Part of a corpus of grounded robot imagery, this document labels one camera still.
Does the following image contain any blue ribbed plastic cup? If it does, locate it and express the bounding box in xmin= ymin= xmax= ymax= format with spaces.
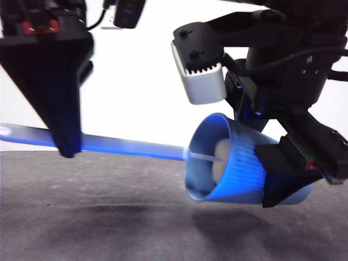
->
xmin=184 ymin=113 xmax=316 ymax=206

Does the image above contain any grey handle sponge cup brush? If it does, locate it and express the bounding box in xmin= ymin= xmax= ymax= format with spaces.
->
xmin=0 ymin=122 xmax=231 ymax=183

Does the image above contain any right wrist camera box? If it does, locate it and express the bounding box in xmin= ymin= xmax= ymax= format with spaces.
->
xmin=170 ymin=38 xmax=228 ymax=105

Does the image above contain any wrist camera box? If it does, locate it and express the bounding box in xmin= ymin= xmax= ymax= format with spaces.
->
xmin=170 ymin=38 xmax=228 ymax=105
xmin=113 ymin=0 xmax=145 ymax=29

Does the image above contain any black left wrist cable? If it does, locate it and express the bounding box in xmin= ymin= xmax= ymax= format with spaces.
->
xmin=85 ymin=0 xmax=116 ymax=30

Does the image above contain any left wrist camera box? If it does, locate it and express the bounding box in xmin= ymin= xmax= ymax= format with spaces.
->
xmin=113 ymin=0 xmax=145 ymax=29

